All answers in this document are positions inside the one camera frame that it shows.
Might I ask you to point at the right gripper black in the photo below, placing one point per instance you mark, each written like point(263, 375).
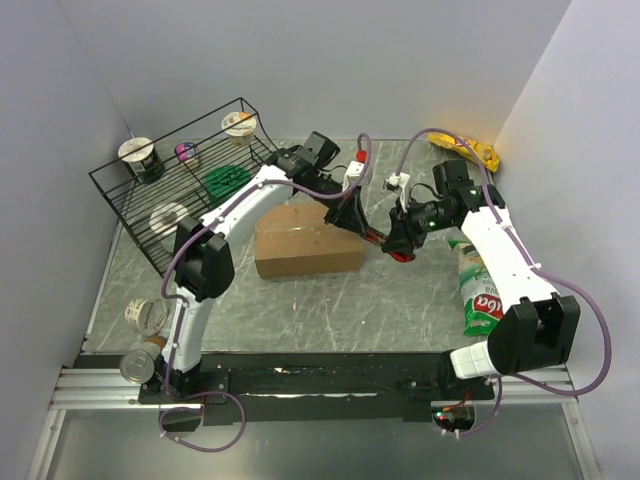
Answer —
point(398, 227)

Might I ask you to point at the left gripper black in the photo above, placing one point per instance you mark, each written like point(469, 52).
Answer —
point(347, 213)

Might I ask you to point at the red black utility knife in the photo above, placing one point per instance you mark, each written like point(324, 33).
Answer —
point(397, 246)

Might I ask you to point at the brown cardboard express box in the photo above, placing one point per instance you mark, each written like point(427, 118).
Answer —
point(294, 240)

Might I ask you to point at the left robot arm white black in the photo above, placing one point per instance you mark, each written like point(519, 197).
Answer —
point(202, 268)

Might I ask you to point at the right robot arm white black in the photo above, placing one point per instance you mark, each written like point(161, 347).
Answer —
point(538, 324)

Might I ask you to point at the green cassava chips bag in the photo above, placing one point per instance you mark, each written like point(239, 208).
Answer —
point(483, 309)

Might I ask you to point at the green lidded jar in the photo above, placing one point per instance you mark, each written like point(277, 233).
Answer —
point(223, 182)

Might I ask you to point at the yogurt cup peach label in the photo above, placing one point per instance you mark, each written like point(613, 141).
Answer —
point(240, 128)

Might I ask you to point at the small purple yogurt cup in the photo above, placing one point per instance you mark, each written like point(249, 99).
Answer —
point(187, 154)

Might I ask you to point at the dark labelled yogurt cup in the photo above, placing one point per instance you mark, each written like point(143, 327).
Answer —
point(140, 156)

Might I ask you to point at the white chobani yogurt cup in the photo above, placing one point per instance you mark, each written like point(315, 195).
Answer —
point(148, 316)

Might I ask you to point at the orange labelled tin can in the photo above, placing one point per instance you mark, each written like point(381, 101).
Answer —
point(138, 365)

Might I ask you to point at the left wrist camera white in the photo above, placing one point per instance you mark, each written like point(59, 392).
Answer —
point(353, 172)

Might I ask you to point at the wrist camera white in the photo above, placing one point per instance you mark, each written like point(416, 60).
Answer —
point(353, 172)
point(399, 184)

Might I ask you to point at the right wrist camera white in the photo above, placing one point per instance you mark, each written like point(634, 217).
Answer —
point(399, 184)

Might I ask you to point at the black wire rack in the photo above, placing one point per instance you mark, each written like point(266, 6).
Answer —
point(133, 202)

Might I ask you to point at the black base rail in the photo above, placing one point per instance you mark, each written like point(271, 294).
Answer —
point(268, 387)

